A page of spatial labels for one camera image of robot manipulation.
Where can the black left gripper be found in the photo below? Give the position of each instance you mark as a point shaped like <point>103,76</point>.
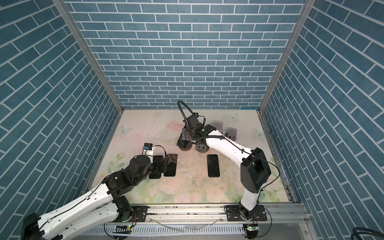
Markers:
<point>157,169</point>

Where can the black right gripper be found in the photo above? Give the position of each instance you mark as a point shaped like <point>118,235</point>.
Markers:
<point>184,133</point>

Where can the black phone pink case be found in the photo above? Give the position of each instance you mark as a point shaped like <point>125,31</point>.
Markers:
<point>213,166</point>

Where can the grey phone stand front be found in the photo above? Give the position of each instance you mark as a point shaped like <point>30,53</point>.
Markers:
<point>231,133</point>

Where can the black phone stand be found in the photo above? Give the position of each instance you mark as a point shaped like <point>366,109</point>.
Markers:
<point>155,176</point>

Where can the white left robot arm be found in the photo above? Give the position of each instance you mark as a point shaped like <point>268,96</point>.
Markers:
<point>103,204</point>

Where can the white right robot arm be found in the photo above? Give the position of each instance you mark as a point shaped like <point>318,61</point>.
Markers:
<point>254,167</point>

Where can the wooden round stand middle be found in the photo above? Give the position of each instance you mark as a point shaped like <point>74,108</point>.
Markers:
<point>184,145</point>

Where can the wooden round stand base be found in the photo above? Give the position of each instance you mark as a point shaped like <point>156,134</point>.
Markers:
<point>202,148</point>

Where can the grey metal phone stand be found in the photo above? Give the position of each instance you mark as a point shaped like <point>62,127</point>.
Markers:
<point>218,125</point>

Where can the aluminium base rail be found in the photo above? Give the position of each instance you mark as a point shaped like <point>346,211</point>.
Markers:
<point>271,221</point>

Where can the aluminium corner post left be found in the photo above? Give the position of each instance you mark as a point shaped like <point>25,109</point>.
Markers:
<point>78,36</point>

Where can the aluminium corner post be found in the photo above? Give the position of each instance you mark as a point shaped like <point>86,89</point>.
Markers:
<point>303,16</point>
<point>78,36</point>

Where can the aluminium corner post right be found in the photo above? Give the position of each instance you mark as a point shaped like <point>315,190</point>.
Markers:
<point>303,16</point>

